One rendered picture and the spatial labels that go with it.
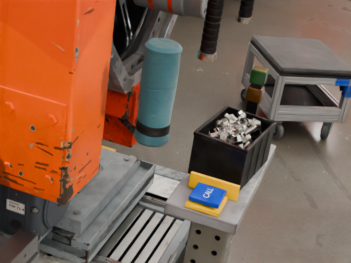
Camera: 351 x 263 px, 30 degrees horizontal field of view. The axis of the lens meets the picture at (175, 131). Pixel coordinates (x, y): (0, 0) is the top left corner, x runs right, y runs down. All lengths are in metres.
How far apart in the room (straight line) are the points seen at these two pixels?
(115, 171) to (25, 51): 0.87
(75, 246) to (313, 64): 1.43
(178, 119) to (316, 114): 0.60
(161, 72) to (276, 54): 1.37
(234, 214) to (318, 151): 1.42
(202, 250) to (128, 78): 0.47
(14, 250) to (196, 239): 0.49
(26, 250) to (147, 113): 0.44
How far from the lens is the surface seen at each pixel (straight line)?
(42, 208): 1.63
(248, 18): 1.77
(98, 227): 1.89
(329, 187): 2.62
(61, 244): 1.84
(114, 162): 2.05
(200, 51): 1.47
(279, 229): 2.29
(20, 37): 1.20
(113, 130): 1.78
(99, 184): 1.93
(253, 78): 1.72
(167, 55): 1.52
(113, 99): 1.70
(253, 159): 1.59
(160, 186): 2.24
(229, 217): 1.47
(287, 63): 2.77
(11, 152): 1.30
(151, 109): 1.58
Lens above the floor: 1.26
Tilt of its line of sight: 27 degrees down
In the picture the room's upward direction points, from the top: 9 degrees clockwise
